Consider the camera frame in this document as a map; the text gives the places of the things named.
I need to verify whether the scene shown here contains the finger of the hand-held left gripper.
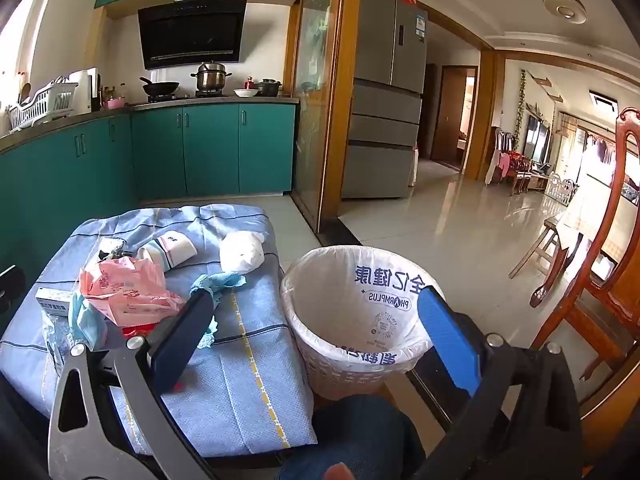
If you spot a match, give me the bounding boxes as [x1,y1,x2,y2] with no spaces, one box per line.
[0,266,26,313]

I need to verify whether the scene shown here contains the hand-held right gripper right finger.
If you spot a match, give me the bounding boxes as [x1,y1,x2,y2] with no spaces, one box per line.
[400,287,586,480]

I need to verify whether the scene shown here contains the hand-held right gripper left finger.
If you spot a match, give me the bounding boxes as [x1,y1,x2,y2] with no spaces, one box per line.
[47,287,221,480]

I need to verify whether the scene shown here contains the white medicine box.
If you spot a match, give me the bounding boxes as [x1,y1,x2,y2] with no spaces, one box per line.
[35,287,83,317]

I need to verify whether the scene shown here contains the pink plastic bag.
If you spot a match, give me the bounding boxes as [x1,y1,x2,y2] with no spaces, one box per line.
[79,255,187,328]

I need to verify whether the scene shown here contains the striped white paper cup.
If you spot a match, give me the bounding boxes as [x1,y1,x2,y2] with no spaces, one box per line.
[136,230,197,273]

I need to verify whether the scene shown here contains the dark green white wrapper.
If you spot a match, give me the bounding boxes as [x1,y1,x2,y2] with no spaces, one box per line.
[97,237,134,264]

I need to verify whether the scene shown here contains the white paper ball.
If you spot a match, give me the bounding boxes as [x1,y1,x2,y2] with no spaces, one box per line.
[219,230,266,277]

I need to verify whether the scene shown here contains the white-lined trash basket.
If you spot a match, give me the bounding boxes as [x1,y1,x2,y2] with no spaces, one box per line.
[280,245,446,367]

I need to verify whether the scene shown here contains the white plastic bin basket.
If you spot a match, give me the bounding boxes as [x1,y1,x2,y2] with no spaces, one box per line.
[294,327,426,402]

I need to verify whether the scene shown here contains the person's right hand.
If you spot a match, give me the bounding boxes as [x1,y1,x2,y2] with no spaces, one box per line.
[322,462,359,480]

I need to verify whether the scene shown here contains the red packet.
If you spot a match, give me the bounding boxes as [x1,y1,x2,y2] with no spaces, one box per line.
[122,322,166,339]

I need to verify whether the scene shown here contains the clear printed plastic bag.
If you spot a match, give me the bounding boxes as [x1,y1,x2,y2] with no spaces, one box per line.
[42,311,81,376]

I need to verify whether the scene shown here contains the blue checked tablecloth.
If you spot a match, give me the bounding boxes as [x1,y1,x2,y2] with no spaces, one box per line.
[0,203,316,461]

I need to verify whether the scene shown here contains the person's jeans leg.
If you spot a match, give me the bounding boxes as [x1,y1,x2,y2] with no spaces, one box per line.
[277,394,426,480]

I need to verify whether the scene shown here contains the wooden dining table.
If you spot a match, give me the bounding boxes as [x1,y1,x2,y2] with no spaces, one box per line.
[509,195,640,311]

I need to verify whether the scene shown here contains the grey kitchen countertop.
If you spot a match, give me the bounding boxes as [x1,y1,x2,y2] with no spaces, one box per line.
[0,97,300,153]

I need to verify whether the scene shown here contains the white dish rack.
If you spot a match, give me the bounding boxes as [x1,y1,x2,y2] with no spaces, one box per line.
[7,76,76,131]

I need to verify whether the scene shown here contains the carved wooden chair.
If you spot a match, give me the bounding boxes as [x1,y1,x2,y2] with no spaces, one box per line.
[530,106,640,401]

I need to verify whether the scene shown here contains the green base cabinets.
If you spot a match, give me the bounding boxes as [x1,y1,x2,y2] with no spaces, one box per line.
[0,103,296,311]

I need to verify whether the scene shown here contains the white kitchen appliance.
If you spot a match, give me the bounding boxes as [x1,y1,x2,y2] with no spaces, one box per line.
[70,67,101,115]

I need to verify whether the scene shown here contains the black television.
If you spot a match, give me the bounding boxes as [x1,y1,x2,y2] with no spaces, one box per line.
[527,115,552,162]

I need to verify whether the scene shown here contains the brown room door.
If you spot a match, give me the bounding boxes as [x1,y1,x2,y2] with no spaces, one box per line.
[431,66,480,166]

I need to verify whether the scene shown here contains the silver refrigerator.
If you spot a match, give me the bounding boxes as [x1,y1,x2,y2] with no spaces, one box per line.
[340,0,428,200]

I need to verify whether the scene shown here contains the green vine decoration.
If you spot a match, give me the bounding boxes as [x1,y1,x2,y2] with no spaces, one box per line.
[515,70,529,139]

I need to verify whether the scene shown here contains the black wok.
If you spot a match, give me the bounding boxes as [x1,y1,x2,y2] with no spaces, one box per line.
[139,76,181,97]

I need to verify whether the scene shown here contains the steel cooking pot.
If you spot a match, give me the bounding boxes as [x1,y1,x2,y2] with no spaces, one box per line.
[190,61,233,94]

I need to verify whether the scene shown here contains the wooden framed glass door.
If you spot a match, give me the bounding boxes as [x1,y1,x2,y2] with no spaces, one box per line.
[283,0,363,233]

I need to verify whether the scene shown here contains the black range hood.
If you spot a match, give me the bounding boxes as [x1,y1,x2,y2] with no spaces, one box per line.
[137,0,248,71]

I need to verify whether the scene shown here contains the round ceiling lamp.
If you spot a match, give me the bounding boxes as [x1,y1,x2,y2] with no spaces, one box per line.
[542,0,587,25]

